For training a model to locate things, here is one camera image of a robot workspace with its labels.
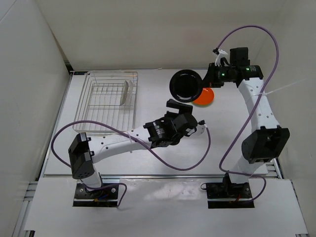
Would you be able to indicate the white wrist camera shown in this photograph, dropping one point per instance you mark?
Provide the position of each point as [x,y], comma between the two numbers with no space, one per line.
[200,128]
[219,55]

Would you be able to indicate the orange plate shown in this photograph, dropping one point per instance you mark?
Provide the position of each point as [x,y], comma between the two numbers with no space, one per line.
[207,93]

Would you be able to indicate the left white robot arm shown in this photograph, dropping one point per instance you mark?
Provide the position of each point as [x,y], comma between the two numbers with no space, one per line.
[85,152]

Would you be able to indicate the black plate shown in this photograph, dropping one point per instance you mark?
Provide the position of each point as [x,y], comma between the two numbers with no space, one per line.
[185,86]

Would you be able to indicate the green plate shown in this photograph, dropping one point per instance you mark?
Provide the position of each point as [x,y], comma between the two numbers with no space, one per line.
[204,102]

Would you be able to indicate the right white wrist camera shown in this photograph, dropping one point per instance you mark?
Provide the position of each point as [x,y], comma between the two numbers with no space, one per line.
[219,55]

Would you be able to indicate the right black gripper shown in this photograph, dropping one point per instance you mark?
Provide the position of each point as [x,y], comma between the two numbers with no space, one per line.
[210,79]

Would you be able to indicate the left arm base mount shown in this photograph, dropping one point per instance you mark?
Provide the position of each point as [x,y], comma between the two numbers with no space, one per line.
[85,197]

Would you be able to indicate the metal wire dish rack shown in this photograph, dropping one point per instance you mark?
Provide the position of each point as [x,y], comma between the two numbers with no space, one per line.
[100,98]

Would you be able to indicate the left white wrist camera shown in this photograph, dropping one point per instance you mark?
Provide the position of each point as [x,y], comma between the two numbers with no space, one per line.
[200,128]

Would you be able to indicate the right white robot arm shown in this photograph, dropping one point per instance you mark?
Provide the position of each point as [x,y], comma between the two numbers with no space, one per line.
[267,138]

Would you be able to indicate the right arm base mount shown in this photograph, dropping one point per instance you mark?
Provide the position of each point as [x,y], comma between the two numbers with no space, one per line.
[228,196]

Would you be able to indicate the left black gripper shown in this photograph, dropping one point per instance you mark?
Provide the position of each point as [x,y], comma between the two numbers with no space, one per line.
[181,107]

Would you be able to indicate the grey plate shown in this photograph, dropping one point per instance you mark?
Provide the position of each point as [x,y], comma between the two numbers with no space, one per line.
[125,92]

